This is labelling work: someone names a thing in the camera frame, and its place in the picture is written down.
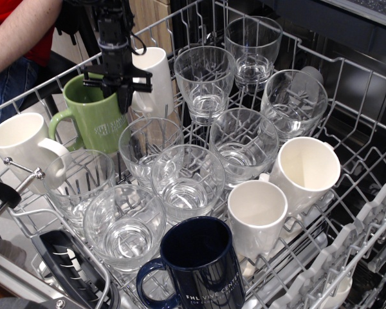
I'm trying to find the clear glass centre front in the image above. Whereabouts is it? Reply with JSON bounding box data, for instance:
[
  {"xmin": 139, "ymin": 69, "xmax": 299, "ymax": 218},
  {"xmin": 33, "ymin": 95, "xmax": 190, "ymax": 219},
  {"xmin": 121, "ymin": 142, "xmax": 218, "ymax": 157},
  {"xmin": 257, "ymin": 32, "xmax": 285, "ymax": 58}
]
[{"xmin": 151, "ymin": 144, "xmax": 225, "ymax": 225}]

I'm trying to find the person forearm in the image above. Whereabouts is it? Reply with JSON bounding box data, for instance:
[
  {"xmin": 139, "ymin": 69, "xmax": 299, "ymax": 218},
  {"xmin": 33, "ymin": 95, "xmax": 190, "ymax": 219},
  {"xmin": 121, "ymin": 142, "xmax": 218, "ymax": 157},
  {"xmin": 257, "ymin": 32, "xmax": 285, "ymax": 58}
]
[{"xmin": 0, "ymin": 0, "xmax": 62, "ymax": 73}]

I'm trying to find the clear glass centre left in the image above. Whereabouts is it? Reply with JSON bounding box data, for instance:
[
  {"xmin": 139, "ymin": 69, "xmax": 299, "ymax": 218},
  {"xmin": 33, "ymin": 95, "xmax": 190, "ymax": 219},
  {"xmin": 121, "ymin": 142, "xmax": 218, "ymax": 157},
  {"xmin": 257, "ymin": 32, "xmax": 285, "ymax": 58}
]
[{"xmin": 118, "ymin": 117, "xmax": 183, "ymax": 188}]

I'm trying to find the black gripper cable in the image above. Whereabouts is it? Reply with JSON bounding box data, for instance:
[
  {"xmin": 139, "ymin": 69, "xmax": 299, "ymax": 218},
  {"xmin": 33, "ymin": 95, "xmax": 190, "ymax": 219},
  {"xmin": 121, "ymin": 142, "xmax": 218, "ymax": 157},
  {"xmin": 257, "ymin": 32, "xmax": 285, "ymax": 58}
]
[{"xmin": 128, "ymin": 30, "xmax": 148, "ymax": 56}]

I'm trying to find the grey folding tine shelf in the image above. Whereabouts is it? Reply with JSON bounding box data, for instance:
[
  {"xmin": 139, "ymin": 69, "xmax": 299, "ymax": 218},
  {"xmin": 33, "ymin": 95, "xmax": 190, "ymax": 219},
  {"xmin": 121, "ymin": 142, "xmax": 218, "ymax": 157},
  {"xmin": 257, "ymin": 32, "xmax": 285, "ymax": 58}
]
[{"xmin": 270, "ymin": 184, "xmax": 386, "ymax": 308}]

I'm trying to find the clear glass far right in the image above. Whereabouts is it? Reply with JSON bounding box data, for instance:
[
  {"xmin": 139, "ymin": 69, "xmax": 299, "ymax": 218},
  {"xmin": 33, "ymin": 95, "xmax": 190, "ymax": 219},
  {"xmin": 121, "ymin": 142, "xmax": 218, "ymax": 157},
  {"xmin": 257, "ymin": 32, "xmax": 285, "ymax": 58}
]
[{"xmin": 261, "ymin": 66, "xmax": 328, "ymax": 144}]

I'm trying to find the green ceramic mug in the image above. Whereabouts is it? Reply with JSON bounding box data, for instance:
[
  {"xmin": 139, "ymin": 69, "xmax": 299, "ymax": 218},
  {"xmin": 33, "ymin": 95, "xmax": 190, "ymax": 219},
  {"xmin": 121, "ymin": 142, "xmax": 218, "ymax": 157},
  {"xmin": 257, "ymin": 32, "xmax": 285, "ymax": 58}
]
[{"xmin": 48, "ymin": 74, "xmax": 128, "ymax": 154}]

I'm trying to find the blue jeans leg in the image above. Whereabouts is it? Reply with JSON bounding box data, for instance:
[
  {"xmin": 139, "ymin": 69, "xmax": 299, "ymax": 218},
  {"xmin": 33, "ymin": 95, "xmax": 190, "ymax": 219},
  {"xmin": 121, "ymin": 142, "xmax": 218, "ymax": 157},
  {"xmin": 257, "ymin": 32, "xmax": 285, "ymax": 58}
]
[{"xmin": 0, "ymin": 57, "xmax": 40, "ymax": 105}]

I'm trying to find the white mug at back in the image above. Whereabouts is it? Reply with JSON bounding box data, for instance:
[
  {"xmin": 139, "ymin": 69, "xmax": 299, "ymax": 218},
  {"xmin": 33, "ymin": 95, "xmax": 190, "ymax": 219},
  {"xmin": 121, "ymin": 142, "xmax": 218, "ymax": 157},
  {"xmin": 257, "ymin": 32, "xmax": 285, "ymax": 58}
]
[{"xmin": 131, "ymin": 47, "xmax": 174, "ymax": 118}]

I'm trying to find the small white mug front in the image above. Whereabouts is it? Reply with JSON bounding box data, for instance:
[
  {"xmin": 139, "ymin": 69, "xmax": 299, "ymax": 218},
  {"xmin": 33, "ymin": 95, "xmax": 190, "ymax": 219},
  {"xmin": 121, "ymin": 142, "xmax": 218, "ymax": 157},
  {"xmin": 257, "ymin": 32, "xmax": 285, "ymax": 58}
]
[{"xmin": 228, "ymin": 180, "xmax": 288, "ymax": 260}]

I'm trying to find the large white mug right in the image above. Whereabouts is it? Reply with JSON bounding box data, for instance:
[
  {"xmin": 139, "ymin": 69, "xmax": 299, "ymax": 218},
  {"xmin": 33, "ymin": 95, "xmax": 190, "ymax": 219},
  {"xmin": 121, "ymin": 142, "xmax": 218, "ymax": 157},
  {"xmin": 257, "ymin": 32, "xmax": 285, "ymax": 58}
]
[{"xmin": 259, "ymin": 136, "xmax": 341, "ymax": 216}]

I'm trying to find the clear glass centre right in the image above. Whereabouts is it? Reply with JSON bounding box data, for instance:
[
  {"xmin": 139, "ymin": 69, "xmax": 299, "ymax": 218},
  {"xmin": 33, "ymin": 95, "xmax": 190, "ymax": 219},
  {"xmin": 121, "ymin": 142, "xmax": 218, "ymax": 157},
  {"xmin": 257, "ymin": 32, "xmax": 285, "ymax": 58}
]
[{"xmin": 209, "ymin": 108, "xmax": 279, "ymax": 189}]

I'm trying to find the clear glass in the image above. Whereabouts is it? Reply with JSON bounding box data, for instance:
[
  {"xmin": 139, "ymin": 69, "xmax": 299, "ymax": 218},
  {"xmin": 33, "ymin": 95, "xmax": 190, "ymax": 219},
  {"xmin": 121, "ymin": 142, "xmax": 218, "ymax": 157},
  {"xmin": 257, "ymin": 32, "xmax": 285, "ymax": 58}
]
[
  {"xmin": 44, "ymin": 149, "xmax": 116, "ymax": 236},
  {"xmin": 261, "ymin": 66, "xmax": 328, "ymax": 144},
  {"xmin": 118, "ymin": 117, "xmax": 183, "ymax": 188},
  {"xmin": 151, "ymin": 144, "xmax": 225, "ymax": 225},
  {"xmin": 84, "ymin": 184, "xmax": 167, "ymax": 273},
  {"xmin": 225, "ymin": 16, "xmax": 283, "ymax": 93},
  {"xmin": 174, "ymin": 46, "xmax": 235, "ymax": 126},
  {"xmin": 209, "ymin": 108, "xmax": 279, "ymax": 189}
]

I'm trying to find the black clamp with screw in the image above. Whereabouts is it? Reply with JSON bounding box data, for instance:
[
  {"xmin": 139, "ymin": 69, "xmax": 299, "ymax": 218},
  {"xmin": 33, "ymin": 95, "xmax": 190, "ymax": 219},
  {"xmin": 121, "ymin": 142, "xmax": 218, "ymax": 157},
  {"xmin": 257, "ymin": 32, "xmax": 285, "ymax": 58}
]
[{"xmin": 0, "ymin": 156, "xmax": 46, "ymax": 241}]

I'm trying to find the clear glass front left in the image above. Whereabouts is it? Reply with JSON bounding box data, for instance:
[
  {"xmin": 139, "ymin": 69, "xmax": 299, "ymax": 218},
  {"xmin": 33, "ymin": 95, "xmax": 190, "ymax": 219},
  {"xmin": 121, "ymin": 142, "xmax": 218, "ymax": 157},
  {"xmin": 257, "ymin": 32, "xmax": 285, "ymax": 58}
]
[{"xmin": 84, "ymin": 184, "xmax": 167, "ymax": 273}]

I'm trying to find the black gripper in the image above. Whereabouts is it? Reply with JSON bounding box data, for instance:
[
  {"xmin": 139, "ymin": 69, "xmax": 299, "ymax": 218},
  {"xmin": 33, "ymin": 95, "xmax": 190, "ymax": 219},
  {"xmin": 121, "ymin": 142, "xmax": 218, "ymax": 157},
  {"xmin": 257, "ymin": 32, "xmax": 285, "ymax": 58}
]
[{"xmin": 81, "ymin": 1, "xmax": 152, "ymax": 114}]

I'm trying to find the clear glass back centre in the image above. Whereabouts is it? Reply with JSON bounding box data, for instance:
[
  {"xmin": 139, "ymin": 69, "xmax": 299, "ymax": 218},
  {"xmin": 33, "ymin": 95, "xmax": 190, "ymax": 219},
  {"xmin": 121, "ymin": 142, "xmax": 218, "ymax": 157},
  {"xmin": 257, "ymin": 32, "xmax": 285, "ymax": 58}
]
[{"xmin": 174, "ymin": 46, "xmax": 235, "ymax": 126}]

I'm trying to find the white mug at left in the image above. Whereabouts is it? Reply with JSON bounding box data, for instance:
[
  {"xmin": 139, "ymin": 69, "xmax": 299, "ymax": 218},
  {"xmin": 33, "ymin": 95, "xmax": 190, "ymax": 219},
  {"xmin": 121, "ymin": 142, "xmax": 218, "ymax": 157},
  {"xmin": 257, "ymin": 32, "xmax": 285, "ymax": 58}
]
[{"xmin": 0, "ymin": 113, "xmax": 72, "ymax": 194}]

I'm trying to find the red shirt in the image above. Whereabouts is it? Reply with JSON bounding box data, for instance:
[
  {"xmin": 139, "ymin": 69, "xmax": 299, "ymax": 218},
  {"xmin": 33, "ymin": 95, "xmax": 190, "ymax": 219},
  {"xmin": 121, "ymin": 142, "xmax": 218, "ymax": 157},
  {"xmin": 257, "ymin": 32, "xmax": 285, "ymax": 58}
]
[{"xmin": 0, "ymin": 0, "xmax": 55, "ymax": 66}]

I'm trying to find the grey wire dishwasher rack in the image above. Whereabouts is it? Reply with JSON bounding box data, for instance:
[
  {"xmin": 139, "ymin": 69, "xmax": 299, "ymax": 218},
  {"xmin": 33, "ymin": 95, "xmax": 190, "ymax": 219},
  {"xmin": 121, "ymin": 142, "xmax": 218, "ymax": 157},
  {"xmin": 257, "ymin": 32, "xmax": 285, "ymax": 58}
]
[{"xmin": 0, "ymin": 1, "xmax": 386, "ymax": 308}]

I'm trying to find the navy blue mug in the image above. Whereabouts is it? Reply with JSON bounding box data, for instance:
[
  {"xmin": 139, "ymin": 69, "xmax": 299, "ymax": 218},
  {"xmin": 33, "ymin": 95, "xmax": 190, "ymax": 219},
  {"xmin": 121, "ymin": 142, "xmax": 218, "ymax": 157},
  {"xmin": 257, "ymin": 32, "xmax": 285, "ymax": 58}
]
[{"xmin": 136, "ymin": 216, "xmax": 246, "ymax": 308}]

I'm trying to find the clear glass back right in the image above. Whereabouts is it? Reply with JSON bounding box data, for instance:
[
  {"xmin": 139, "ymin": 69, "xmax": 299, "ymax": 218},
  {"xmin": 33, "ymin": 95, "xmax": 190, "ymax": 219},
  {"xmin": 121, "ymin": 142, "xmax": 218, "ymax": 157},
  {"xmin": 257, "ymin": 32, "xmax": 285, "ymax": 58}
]
[{"xmin": 225, "ymin": 16, "xmax": 283, "ymax": 93}]

